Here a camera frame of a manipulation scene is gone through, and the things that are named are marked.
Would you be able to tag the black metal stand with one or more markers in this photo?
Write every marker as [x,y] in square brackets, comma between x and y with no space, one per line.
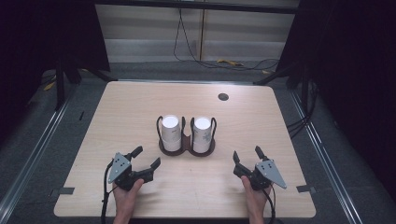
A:
[59,87]
[275,76]

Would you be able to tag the black curtain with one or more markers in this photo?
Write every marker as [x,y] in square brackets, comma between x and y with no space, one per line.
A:
[351,68]
[37,40]

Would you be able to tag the person's right hand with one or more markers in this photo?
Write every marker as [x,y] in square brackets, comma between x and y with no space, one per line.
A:
[257,200]

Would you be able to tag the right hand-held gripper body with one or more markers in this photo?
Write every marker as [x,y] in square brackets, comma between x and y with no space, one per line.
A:
[270,172]

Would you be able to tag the grey tape strip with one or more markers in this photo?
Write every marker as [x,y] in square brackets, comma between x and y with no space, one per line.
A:
[66,190]
[305,188]

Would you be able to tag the dark round table grommet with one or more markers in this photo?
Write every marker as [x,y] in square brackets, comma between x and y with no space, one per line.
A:
[223,96]

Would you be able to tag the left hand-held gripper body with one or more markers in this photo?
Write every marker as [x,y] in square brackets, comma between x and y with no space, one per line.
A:
[120,166]

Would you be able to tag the person's left hand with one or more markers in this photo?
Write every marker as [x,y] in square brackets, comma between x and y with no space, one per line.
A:
[126,200]

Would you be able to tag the stack of white paper cups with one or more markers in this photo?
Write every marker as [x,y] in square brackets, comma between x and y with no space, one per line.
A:
[202,133]
[171,132]

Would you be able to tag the yellow tape scrap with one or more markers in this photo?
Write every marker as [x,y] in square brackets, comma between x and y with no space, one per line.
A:
[230,62]
[49,86]

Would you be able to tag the black overhead beam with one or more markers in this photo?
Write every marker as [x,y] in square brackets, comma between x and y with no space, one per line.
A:
[199,6]

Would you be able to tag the metal floor rail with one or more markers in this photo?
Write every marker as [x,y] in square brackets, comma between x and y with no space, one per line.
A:
[34,149]
[323,155]

